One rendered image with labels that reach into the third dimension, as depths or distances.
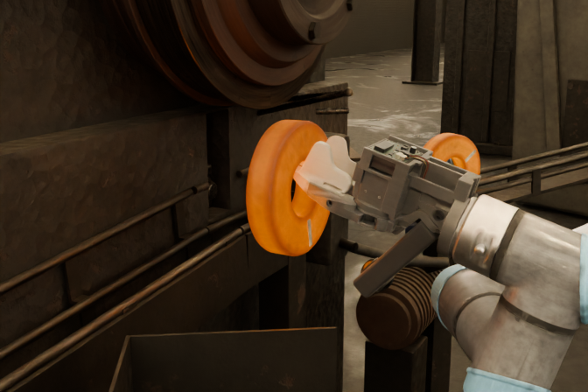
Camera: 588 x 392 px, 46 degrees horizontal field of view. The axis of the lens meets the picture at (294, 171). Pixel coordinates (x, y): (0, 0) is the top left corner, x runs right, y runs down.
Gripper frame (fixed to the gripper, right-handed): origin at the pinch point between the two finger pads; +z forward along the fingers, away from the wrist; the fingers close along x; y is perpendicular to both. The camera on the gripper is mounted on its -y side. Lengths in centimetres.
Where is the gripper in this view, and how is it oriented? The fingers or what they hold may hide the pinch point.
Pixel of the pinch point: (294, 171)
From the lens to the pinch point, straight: 79.0
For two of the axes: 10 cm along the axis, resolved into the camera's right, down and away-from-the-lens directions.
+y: 2.2, -9.0, -3.7
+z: -8.4, -3.7, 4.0
